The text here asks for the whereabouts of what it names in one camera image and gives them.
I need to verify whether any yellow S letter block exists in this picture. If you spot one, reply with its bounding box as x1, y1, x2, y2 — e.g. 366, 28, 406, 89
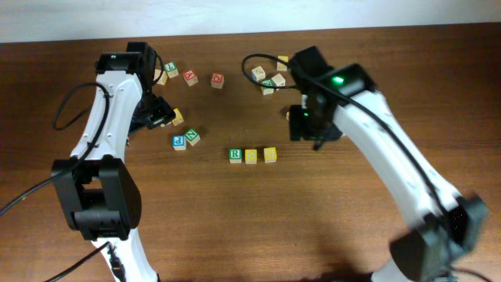
264, 147, 277, 163
245, 149, 258, 165

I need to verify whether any green R letter block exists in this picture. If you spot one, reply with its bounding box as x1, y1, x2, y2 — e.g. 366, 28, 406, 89
229, 148, 243, 164

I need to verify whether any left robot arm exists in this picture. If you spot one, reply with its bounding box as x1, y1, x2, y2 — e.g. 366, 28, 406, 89
52, 42, 175, 281

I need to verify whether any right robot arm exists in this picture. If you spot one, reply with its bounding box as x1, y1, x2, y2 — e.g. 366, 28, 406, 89
288, 46, 488, 281

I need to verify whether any plain wooden block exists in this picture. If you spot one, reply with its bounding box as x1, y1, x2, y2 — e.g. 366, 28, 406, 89
153, 69, 168, 85

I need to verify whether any blue P letter block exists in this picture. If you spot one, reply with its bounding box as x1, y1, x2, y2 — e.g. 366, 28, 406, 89
172, 135, 186, 150

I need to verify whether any green L letter block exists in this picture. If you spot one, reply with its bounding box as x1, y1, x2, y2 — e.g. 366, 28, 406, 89
164, 62, 179, 78

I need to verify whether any green N letter block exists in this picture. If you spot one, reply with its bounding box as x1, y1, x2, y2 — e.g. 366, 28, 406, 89
184, 128, 200, 146

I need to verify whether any red A letter block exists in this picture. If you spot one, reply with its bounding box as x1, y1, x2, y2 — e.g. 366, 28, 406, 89
182, 69, 198, 86

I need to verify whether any wooden block beside Z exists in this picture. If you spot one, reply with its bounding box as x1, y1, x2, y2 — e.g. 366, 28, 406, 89
271, 74, 286, 91

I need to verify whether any green Z letter block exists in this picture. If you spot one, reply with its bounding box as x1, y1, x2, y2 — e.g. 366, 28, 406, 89
261, 79, 275, 96

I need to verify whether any yellow block top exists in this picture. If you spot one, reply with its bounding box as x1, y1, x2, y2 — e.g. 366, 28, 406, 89
276, 56, 289, 71

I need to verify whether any red Q letter block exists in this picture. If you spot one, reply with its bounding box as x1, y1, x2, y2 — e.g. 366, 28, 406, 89
211, 73, 225, 89

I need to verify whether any blue-sided Q wooden block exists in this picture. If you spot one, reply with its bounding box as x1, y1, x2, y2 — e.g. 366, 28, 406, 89
250, 66, 266, 83

